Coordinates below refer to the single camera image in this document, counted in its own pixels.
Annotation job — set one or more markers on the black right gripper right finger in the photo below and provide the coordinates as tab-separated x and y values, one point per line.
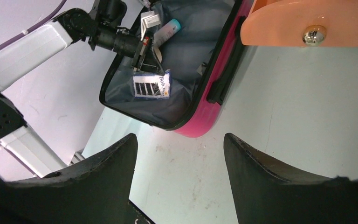
266	190

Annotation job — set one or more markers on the pink and teal kids suitcase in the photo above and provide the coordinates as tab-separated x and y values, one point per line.
202	58

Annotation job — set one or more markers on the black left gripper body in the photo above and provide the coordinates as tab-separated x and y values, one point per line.
109	34

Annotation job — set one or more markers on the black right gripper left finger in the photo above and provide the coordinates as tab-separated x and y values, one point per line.
93	191

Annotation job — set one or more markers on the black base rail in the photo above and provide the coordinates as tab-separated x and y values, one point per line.
135	215

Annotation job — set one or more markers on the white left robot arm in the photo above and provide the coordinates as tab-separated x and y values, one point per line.
19	56

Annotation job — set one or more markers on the pink tube with teal cap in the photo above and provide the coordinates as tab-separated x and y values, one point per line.
166	32

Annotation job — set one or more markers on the beige orange round storage box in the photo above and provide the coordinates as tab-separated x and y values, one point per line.
301	23

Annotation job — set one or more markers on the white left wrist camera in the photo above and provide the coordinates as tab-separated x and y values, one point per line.
148	20

